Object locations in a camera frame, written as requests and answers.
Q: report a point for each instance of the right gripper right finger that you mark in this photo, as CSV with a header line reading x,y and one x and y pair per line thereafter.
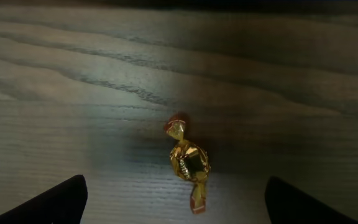
x,y
294,205

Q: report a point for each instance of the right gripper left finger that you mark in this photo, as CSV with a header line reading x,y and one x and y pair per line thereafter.
x,y
54,205

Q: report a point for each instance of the gold candy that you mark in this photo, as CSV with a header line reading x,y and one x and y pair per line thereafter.
x,y
190,161

